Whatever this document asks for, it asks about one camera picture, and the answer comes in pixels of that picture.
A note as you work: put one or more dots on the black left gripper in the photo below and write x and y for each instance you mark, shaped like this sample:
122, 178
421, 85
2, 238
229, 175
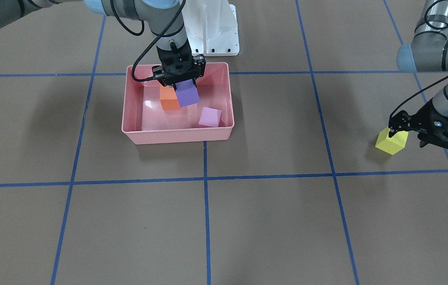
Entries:
424, 118

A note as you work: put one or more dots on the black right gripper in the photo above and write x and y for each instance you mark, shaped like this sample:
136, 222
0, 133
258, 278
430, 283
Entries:
199, 65

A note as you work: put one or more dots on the yellow foam block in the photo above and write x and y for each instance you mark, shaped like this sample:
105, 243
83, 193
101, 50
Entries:
391, 145

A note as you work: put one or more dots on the purple foam block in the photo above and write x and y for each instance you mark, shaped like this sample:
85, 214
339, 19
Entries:
187, 93

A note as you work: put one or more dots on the orange foam block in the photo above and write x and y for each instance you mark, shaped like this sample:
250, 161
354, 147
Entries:
168, 98

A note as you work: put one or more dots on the pink foam block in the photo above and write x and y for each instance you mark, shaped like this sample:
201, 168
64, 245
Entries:
210, 117

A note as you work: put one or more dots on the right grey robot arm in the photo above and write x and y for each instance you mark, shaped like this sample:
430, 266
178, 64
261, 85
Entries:
163, 18

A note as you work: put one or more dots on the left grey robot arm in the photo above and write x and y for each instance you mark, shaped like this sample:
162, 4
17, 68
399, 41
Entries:
427, 52

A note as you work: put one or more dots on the pink plastic bin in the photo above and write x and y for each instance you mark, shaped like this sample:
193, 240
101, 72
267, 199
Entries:
154, 114

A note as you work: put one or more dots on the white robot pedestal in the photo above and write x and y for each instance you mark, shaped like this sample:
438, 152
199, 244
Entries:
212, 27

